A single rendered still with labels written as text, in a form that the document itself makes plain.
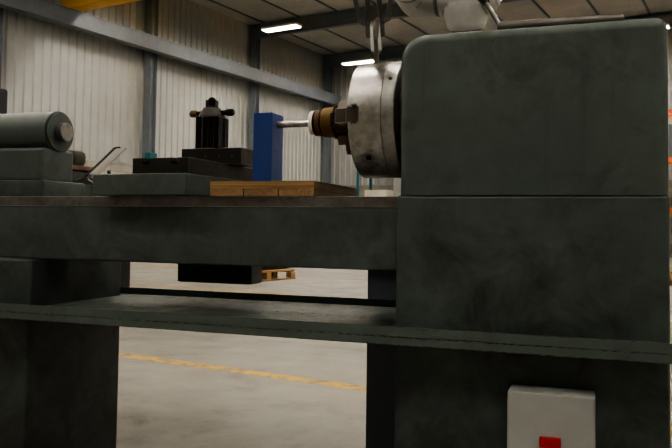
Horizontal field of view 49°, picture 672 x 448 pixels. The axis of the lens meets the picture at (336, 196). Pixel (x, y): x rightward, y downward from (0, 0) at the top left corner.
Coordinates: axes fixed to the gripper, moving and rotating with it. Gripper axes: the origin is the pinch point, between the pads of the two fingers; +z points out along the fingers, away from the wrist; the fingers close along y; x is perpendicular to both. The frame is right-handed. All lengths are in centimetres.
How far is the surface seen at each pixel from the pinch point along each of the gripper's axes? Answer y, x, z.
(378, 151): -1.5, -11.2, 28.4
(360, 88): -4.9, -7.6, 12.3
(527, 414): 26, -54, 80
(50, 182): -103, 24, 36
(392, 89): 3.1, -10.6, 12.9
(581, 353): 37, -54, 67
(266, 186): -31.3, -10.2, 35.6
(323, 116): -15.6, 4.8, 20.1
